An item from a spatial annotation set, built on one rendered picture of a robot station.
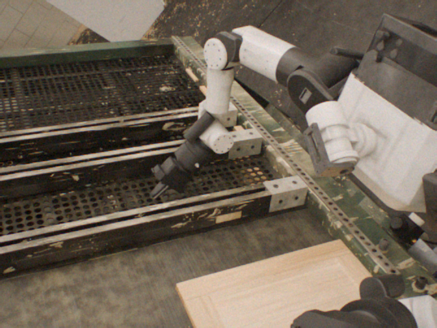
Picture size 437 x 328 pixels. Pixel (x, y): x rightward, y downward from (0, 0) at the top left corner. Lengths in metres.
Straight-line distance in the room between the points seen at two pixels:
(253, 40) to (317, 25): 2.10
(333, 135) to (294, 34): 2.51
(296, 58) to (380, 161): 0.32
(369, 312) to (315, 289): 0.66
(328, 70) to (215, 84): 0.35
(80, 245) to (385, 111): 0.80
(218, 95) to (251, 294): 0.51
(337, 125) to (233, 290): 0.54
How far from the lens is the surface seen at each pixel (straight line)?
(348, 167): 0.85
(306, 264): 1.34
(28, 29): 6.25
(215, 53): 1.23
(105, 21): 4.75
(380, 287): 0.70
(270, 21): 3.57
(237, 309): 1.21
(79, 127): 1.72
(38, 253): 1.30
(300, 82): 1.06
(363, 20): 3.06
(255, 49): 1.16
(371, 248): 1.39
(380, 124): 0.92
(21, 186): 1.53
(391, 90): 0.91
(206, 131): 1.38
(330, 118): 0.87
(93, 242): 1.31
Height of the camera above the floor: 2.09
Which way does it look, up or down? 40 degrees down
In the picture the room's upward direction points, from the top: 62 degrees counter-clockwise
